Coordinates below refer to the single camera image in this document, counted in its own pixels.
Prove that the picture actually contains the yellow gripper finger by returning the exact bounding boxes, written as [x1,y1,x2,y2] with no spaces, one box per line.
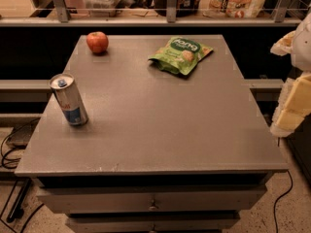
[270,31,295,56]
[270,74,311,138]

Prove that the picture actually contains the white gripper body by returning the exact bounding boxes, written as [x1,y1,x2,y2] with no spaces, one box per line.
[291,14,311,72]

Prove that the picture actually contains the silver blue Red Bull can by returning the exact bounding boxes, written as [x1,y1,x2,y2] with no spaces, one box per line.
[50,74,88,126]

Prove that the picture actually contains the colourful printed food bag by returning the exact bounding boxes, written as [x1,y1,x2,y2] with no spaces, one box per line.
[203,0,265,18]

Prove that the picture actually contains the green snack bag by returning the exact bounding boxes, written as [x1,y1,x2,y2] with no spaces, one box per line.
[149,37,213,76]

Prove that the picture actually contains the upper drawer with knob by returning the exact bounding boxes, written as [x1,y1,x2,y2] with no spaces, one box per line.
[37,185,266,214]

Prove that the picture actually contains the drawer with knob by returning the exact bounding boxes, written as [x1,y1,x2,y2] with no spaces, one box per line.
[37,185,266,214]
[66,213,240,233]

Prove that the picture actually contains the grey drawer cabinet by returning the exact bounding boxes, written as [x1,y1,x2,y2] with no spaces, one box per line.
[17,35,287,218]

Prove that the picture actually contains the red apple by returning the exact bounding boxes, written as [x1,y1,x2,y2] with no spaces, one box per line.
[86,31,109,53]

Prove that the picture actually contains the lower drawer with knob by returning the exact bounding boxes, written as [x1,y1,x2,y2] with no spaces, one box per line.
[66,213,240,233]

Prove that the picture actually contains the black power adapter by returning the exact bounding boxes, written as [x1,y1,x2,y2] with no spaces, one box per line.
[6,125,33,148]

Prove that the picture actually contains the metal shelf rail frame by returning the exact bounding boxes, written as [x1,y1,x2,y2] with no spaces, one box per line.
[0,0,310,27]

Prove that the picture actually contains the black cable on right floor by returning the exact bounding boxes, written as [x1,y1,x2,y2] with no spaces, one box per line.
[272,170,294,233]

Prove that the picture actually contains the black cables on left floor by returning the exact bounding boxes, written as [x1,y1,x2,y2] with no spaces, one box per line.
[0,118,45,233]

